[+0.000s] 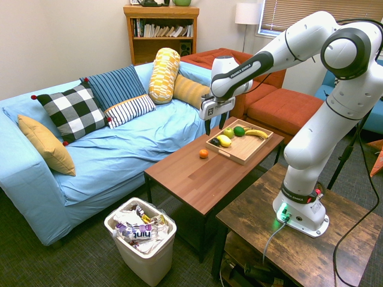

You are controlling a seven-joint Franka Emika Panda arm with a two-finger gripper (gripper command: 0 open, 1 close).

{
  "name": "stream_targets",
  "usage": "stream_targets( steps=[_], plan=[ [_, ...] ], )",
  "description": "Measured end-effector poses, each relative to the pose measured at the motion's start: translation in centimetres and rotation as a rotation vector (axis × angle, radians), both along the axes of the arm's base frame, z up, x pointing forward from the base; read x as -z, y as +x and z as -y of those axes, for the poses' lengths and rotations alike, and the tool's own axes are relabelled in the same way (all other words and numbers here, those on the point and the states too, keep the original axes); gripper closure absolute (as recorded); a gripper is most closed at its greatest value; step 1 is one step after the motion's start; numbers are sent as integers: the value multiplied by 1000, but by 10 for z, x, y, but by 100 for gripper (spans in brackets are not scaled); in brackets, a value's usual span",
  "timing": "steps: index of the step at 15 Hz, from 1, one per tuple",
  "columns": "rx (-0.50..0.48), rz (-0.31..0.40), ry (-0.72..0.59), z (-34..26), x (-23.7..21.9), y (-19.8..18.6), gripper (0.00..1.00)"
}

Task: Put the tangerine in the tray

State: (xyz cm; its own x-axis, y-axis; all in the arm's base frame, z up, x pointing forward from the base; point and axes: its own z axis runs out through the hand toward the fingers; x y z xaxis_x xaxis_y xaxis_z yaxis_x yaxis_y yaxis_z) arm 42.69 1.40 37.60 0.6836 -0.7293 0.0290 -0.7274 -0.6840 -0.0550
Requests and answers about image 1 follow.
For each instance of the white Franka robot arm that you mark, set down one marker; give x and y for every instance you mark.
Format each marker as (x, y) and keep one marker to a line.
(302, 89)

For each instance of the orange sectional sofa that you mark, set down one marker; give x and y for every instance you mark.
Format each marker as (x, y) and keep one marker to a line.
(278, 104)

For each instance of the orange paper object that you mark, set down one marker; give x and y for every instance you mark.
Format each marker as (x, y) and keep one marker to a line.
(377, 158)

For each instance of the green apple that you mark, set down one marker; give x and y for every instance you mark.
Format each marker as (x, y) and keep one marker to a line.
(228, 132)

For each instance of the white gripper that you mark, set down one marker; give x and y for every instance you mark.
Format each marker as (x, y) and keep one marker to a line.
(216, 107)

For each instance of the mustard yellow square pillow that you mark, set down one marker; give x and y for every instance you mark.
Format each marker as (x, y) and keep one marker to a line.
(46, 145)

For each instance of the black white checkered pillow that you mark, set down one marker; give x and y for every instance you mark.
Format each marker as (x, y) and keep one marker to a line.
(71, 112)

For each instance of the blue armchair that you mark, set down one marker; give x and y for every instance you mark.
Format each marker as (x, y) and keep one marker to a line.
(371, 101)

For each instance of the small black speaker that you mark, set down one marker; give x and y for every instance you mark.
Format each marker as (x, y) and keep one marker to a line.
(185, 48)

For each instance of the blue striped pillow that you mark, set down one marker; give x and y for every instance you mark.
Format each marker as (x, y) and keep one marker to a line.
(115, 85)

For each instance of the brown wooden coffee table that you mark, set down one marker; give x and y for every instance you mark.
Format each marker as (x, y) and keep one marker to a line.
(209, 173)

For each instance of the mustard striped pillow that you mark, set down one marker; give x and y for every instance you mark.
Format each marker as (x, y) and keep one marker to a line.
(188, 91)

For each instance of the yellow lemon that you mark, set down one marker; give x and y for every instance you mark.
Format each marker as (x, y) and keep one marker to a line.
(224, 140)

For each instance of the yellow white patterned bolster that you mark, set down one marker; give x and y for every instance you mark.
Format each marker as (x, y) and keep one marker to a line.
(164, 76)

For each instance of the row of books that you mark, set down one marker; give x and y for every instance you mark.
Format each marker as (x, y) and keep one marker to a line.
(163, 30)

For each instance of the wooden tray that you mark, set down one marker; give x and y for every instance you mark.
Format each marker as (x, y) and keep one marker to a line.
(243, 146)

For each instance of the hint water bottle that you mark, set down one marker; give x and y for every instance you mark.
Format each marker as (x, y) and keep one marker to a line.
(137, 233)

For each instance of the dark avocado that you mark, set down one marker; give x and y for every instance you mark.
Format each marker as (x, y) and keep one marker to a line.
(215, 141)

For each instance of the white trash bin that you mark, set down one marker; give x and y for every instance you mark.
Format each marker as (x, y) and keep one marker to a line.
(142, 248)

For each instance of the wooden bookshelf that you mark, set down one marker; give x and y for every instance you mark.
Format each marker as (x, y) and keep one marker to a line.
(161, 33)

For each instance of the white floor lamp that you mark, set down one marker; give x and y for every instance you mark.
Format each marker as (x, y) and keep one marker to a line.
(247, 18)

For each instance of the rustic dark wood table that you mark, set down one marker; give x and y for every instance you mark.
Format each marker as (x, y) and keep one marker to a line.
(299, 236)

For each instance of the orange tangerine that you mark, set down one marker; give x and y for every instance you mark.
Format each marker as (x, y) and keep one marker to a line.
(203, 153)

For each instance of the black camera tripod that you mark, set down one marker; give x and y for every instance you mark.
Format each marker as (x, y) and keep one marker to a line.
(348, 149)

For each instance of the window blinds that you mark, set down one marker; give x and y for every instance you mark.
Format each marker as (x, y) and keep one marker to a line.
(320, 15)

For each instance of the white navy striped pillow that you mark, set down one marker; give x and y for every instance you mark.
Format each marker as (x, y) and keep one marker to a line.
(130, 110)

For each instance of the green lime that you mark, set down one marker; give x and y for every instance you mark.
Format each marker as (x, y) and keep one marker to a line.
(239, 131)

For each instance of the light blue sofa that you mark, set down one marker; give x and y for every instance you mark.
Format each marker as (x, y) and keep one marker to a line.
(104, 155)

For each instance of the yellow banana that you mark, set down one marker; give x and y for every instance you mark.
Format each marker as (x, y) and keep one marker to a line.
(256, 132)

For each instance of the green pot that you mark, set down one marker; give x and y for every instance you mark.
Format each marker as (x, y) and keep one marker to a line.
(182, 2)

